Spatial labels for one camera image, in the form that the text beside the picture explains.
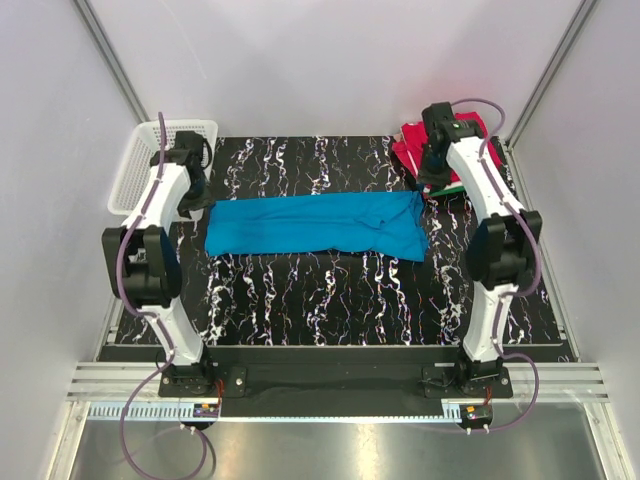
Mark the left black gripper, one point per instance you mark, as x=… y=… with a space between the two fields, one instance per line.
x=205 y=201

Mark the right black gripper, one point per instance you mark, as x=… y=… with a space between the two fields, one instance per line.
x=436 y=182

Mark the blue t shirt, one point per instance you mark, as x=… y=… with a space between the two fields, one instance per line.
x=381 y=222

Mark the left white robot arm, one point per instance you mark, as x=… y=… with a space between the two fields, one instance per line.
x=143 y=266

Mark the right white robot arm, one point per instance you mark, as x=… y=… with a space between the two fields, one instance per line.
x=502 y=258

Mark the green folded t shirt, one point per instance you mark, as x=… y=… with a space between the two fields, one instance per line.
x=446 y=191

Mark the red folded t shirt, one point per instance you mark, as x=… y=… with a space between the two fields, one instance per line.
x=412 y=137

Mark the white plastic basket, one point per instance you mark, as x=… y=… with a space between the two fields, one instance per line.
x=133 y=173

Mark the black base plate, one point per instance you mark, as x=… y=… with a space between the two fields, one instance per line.
x=434 y=378

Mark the aluminium frame rail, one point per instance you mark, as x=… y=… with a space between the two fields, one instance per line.
x=340 y=393

